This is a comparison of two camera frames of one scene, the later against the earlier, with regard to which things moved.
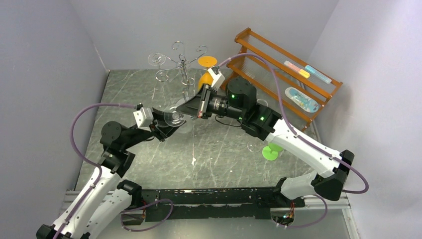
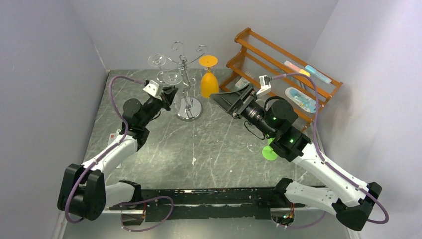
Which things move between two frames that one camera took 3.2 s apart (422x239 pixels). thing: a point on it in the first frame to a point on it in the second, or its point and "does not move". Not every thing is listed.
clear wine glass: x=156 y=59 does not move
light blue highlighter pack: x=318 y=74 does not move
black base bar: x=180 y=204 does not move
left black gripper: x=158 y=128 to x=168 y=94
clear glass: x=173 y=118 to x=173 y=78
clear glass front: x=254 y=146 does not move
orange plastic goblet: x=206 y=61 does not move
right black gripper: x=203 y=104 to x=240 y=105
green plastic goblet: x=270 y=152 does not move
